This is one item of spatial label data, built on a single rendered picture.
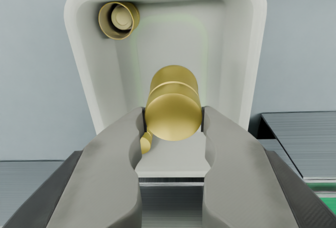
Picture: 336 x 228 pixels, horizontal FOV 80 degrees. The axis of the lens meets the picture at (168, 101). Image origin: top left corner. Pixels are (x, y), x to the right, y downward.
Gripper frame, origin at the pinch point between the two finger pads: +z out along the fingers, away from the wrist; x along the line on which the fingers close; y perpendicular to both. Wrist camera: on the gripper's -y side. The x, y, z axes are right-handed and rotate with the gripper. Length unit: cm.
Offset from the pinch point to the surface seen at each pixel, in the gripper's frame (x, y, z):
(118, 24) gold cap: -6.2, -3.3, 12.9
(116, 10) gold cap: -6.2, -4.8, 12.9
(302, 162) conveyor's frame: 13.9, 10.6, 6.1
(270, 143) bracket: 11.7, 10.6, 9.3
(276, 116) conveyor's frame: 14.9, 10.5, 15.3
